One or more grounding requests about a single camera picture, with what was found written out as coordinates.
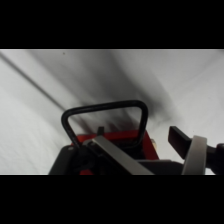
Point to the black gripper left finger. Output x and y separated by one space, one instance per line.
111 155

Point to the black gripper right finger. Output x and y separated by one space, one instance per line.
195 156

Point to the wooden drawer with red front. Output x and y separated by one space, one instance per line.
148 150

